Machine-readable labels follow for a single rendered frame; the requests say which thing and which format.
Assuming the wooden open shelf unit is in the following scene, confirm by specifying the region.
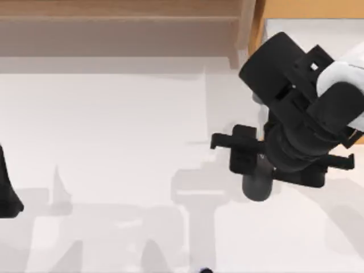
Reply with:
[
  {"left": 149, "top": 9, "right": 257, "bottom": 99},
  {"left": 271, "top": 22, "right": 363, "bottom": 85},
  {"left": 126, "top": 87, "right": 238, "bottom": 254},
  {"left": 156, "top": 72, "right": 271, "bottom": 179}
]
[{"left": 0, "top": 0, "right": 268, "bottom": 71}]

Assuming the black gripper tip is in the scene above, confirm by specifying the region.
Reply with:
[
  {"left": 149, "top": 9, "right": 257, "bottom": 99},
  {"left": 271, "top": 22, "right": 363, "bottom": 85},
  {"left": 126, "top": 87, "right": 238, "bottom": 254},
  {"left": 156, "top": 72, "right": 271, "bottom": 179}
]
[{"left": 0, "top": 145, "right": 24, "bottom": 220}]

